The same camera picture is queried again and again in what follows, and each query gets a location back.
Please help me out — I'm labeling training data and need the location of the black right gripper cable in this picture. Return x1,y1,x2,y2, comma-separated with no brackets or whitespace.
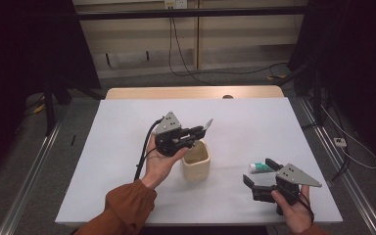
297,191,316,224

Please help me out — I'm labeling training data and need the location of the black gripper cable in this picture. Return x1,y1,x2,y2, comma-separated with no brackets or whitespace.
297,191,316,224
133,117,165,182

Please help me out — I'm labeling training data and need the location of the wooden table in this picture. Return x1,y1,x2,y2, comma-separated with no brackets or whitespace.
105,84,285,101

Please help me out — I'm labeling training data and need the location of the aluminium floor rail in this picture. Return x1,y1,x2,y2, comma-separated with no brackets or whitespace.
0,106,69,235
298,97,376,235

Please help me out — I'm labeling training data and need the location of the green and white glue stick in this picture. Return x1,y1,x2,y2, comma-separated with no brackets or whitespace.
248,162,274,174

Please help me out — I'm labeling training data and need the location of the black metal stand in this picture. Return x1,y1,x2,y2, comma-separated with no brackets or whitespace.
293,61,328,129
43,77,73,137

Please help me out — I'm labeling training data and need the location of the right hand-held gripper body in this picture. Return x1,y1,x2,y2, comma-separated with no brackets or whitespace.
251,163,323,215

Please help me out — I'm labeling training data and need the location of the black wall cable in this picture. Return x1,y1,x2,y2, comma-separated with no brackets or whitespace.
167,16,289,86

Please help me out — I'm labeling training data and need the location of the person's left hand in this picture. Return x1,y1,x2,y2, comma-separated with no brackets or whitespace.
140,142,191,191

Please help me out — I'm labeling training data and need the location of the beige square cup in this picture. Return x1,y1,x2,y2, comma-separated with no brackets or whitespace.
180,139,212,183

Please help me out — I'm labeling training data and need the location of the black horizontal bar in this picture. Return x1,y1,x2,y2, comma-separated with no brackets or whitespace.
75,5,308,22

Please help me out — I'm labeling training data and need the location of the white wall outlet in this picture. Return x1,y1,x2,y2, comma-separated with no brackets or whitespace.
164,0,189,10

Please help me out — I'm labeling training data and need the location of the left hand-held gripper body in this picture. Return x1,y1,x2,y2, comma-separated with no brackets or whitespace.
154,111,194,158

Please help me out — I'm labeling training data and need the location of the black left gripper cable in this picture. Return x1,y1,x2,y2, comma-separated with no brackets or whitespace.
133,117,165,182

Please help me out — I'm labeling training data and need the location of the black curtain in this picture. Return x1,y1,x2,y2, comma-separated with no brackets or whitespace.
0,0,101,185
286,0,376,175

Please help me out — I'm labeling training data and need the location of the person's right hand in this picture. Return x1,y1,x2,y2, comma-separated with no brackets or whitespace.
270,184,314,235

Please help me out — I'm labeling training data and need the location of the white floor cable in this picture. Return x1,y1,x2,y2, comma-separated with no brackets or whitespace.
320,105,376,170

